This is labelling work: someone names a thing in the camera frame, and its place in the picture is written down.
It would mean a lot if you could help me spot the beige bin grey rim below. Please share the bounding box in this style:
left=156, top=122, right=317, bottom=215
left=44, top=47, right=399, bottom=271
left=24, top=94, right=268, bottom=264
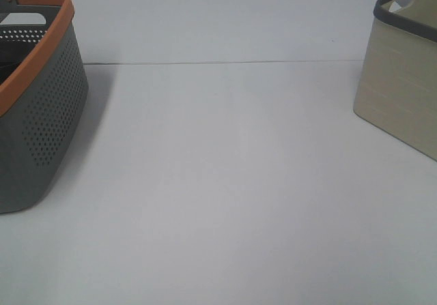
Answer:
left=353, top=0, right=436, bottom=159

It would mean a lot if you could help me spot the grey perforated basket orange rim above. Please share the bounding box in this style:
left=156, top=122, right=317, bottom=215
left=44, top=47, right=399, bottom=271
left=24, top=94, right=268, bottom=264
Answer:
left=1, top=0, right=89, bottom=214

